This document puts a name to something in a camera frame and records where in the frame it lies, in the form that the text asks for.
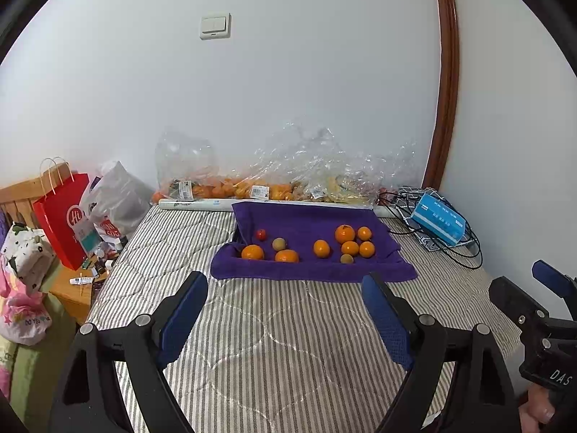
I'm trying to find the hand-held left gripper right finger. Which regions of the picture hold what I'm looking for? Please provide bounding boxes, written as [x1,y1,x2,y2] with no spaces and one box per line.
[361,272,521,433]

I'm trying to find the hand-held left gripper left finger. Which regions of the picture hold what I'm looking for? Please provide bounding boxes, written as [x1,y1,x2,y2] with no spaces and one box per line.
[49,271,209,433]

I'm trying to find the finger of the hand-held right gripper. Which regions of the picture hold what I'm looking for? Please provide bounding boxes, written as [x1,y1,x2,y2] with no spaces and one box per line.
[489,276,551,339]
[532,259,577,321]

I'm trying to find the purple towel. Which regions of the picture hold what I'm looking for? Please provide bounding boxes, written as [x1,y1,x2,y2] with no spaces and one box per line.
[210,201,418,284]

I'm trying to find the person's right hand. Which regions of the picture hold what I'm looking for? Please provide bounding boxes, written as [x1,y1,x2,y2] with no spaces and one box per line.
[517,383,557,433]

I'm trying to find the blue tissue box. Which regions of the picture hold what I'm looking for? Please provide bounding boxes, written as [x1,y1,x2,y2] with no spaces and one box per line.
[410,193,467,246]

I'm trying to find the wooden nightstand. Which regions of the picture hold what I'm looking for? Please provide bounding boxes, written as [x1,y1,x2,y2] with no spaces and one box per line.
[47,253,120,325]

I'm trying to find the white bag with red logo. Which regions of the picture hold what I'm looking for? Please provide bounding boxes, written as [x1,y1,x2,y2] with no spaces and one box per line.
[92,216,129,253]

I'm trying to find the white printed roll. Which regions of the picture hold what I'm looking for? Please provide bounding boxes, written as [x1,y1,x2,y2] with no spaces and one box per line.
[158,197,402,218]

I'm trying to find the grey white plastic bag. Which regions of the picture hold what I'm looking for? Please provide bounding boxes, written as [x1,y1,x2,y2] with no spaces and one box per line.
[81,160,151,235]

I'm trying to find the clear bag of yellow produce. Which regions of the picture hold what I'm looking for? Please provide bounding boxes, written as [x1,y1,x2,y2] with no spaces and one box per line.
[322,144,384,205]

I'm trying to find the clear bag of leafy tangerines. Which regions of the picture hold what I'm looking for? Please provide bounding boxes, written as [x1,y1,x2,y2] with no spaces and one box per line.
[153,131,219,201]

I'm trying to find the clear bag of brown produce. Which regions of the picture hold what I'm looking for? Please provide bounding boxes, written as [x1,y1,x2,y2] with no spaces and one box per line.
[288,162,330,201]

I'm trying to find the red paper shopping bag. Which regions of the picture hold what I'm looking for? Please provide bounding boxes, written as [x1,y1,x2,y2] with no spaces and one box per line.
[31,157,91,271]

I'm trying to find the clear bag of small oranges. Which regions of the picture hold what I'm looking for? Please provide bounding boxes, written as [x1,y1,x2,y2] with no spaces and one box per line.
[216,144,294,201]

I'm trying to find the light green bedsheet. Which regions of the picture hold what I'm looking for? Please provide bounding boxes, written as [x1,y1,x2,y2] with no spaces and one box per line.
[0,262,77,420]

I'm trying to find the pink printed blanket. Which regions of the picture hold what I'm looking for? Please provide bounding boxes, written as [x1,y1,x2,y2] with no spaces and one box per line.
[0,266,52,348]

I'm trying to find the white green-print pillow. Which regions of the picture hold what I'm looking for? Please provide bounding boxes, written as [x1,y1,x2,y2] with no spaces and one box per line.
[0,222,57,296]

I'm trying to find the wooden headboard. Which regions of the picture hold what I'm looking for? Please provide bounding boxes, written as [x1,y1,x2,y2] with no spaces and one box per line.
[0,169,73,235]

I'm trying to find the black coiled cable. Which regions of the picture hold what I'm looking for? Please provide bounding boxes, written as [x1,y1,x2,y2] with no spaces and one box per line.
[378,188,483,270]

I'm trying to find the brown wooden door frame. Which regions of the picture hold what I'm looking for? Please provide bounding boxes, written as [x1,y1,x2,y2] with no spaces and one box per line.
[421,0,461,190]

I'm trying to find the white light switch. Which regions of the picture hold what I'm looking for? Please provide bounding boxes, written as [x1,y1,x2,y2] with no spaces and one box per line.
[199,13,232,40]

